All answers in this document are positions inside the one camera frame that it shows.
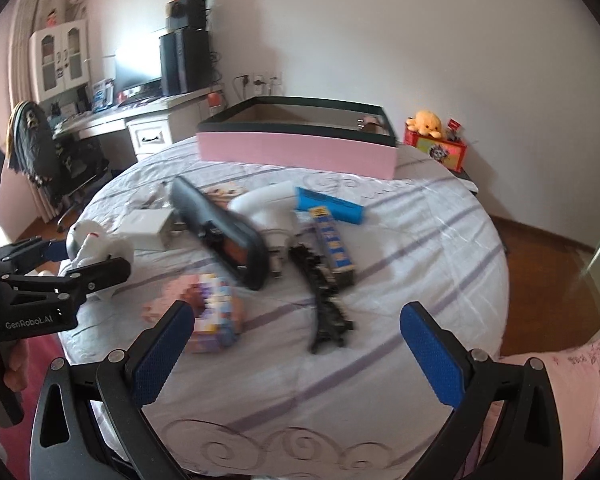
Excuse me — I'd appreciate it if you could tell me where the black box on tower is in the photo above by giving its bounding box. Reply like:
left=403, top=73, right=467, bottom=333
left=165, top=0, right=208, bottom=31

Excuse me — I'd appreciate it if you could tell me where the pink storage box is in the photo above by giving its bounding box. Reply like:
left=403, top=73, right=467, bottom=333
left=196, top=96, right=398, bottom=180

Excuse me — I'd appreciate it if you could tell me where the orange plush octopus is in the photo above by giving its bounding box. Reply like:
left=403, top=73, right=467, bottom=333
left=406, top=110, right=443, bottom=138

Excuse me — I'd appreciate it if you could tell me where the white plush toy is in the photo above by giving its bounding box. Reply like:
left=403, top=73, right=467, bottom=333
left=65, top=220, right=136, bottom=301

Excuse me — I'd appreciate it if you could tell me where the blue white box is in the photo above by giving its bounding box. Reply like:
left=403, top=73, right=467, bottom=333
left=91, top=80, right=116, bottom=111

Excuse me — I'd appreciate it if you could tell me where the white glass-door cabinet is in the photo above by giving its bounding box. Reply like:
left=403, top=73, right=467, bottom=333
left=28, top=19, right=91, bottom=103

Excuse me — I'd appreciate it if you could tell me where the pink building block figure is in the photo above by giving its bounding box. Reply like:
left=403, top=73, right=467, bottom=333
left=142, top=272, right=243, bottom=356

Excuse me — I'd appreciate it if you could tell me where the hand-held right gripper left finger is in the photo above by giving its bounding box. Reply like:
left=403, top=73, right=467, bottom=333
left=30, top=300, right=196, bottom=480

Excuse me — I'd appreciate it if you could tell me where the white handheld device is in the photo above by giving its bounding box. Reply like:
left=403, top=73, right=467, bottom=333
left=228, top=183, right=301, bottom=281

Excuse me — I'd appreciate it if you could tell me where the pink pillow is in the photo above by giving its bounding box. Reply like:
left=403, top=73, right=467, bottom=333
left=495, top=332, right=600, bottom=480

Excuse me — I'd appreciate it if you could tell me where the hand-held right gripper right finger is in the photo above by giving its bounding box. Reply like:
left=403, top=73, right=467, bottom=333
left=400, top=301, right=566, bottom=480

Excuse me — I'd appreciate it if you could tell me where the black rear-view mirror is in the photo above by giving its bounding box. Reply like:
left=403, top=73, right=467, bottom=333
left=169, top=176, right=271, bottom=291

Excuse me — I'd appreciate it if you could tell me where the black computer monitor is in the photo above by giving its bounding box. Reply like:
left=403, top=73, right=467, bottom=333
left=114, top=40, right=163, bottom=96

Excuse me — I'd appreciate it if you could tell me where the dark nightstand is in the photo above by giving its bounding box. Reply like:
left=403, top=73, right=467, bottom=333
left=450, top=160, right=481, bottom=196

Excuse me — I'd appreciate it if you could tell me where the large blue highlighter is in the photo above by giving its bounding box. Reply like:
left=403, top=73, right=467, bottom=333
left=294, top=186, right=368, bottom=226

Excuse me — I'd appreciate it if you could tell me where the black office chair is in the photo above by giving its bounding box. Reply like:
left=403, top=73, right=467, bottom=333
left=50, top=135, right=113, bottom=231

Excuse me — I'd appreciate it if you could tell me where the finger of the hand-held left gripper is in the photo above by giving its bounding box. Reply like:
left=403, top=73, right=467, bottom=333
left=0, top=256, right=132, bottom=311
left=0, top=236, right=70, bottom=277

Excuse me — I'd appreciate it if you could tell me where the small white box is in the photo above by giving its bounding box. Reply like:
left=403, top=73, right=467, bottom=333
left=119, top=208, right=178, bottom=251

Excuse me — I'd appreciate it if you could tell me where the person's left hand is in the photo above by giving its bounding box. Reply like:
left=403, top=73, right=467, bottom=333
left=0, top=337, right=31, bottom=391

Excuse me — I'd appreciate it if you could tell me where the red printed box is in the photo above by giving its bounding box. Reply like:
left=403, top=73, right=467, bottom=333
left=404, top=125, right=468, bottom=171

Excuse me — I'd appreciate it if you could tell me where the striped bed sheet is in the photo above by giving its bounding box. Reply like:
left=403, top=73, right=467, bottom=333
left=60, top=135, right=511, bottom=480

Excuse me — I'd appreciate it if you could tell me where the black toy train track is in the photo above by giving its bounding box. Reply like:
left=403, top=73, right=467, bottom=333
left=287, top=243, right=357, bottom=356

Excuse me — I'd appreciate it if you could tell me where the black computer tower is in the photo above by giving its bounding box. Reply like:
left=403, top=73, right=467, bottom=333
left=159, top=27, right=212, bottom=96

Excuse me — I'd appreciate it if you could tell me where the brown round object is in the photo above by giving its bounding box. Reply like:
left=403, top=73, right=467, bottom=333
left=355, top=115, right=387, bottom=133

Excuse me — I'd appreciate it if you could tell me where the blue yellow toy train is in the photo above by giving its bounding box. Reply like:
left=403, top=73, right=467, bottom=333
left=307, top=206, right=357, bottom=288

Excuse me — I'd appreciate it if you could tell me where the white desk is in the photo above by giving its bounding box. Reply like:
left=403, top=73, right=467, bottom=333
left=52, top=87, right=226, bottom=161

